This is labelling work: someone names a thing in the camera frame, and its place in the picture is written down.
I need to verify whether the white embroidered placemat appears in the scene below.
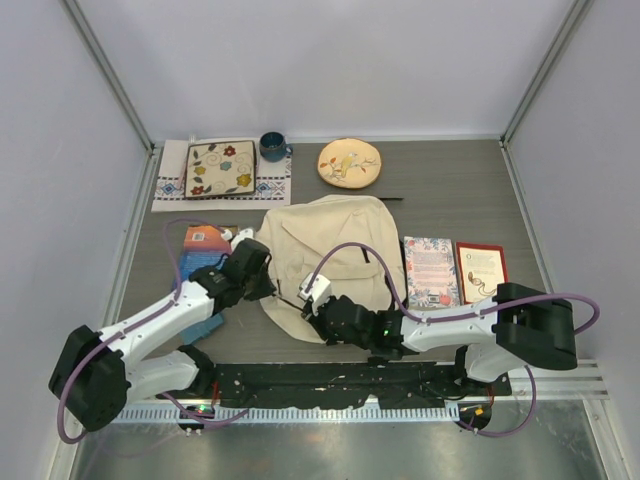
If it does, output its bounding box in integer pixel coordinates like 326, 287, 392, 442
151, 140, 292, 213

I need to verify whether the blue sunset cover book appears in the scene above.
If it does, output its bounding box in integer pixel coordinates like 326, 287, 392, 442
178, 225, 234, 280

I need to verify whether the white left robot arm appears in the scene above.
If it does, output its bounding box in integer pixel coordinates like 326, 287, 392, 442
49, 238, 275, 433

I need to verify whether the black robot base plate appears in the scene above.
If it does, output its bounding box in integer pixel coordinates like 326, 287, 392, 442
154, 360, 511, 410

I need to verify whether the white slotted cable duct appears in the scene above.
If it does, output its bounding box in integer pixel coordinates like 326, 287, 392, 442
113, 401, 459, 425

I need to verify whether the floral cover book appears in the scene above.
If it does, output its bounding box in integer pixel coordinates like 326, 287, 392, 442
403, 236, 460, 310

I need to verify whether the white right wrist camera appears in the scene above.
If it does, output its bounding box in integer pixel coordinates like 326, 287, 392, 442
298, 273, 331, 305

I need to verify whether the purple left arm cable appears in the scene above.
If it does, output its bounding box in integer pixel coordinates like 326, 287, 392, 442
56, 218, 249, 445

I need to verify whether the red bordered book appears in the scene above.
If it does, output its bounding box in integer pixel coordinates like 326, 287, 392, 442
455, 242, 508, 304

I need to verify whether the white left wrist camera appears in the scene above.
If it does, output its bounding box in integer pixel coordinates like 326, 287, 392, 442
221, 227, 255, 249

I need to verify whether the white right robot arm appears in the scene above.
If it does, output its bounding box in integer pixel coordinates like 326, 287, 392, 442
299, 277, 577, 395

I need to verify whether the dark blue ceramic mug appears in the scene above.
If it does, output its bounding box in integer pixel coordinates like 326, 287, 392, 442
259, 132, 293, 163

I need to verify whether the square floral ceramic plate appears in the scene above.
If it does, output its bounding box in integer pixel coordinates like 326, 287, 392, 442
184, 140, 257, 200

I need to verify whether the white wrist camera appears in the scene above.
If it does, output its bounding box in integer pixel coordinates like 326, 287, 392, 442
221, 227, 255, 249
298, 273, 331, 305

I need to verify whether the blue small box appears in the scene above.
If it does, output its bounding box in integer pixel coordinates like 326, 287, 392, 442
180, 314, 224, 345

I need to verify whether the cream canvas backpack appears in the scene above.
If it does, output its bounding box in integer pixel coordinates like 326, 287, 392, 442
255, 195, 406, 344

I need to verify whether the round bird ceramic plate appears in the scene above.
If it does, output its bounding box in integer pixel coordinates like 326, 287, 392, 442
317, 138, 382, 190

